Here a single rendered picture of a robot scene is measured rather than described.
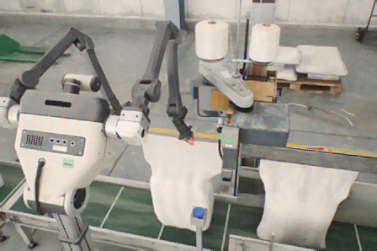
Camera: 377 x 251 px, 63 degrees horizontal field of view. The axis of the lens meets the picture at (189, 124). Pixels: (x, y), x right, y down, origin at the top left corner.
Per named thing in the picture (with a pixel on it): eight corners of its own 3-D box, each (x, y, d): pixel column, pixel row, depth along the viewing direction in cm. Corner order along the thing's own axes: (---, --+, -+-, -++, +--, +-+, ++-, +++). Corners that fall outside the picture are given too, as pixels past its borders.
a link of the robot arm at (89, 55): (73, 44, 168) (82, 36, 161) (82, 42, 172) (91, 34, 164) (107, 115, 175) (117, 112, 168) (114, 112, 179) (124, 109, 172)
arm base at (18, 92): (9, 98, 130) (27, 110, 141) (17, 82, 133) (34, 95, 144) (-8, 95, 132) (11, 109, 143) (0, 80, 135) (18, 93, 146)
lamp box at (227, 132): (220, 147, 142) (220, 131, 137) (222, 141, 146) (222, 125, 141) (236, 149, 141) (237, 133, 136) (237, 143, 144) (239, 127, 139)
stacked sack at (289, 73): (248, 80, 436) (249, 70, 428) (250, 66, 471) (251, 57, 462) (297, 83, 422) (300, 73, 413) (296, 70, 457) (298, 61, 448)
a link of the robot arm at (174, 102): (157, 29, 150) (177, 29, 147) (162, 29, 155) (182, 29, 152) (163, 115, 162) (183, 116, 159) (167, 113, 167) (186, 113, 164)
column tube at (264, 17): (234, 221, 255) (252, 2, 155) (236, 210, 264) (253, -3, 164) (247, 223, 252) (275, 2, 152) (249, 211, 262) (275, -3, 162)
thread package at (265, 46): (246, 62, 150) (249, 28, 140) (248, 51, 161) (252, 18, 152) (278, 65, 147) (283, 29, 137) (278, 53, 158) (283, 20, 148)
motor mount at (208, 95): (198, 110, 185) (198, 87, 176) (200, 104, 190) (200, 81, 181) (246, 115, 179) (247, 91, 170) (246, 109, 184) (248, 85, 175)
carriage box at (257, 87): (227, 139, 182) (229, 93, 164) (234, 109, 209) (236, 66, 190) (270, 144, 177) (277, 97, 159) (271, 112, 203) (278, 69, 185)
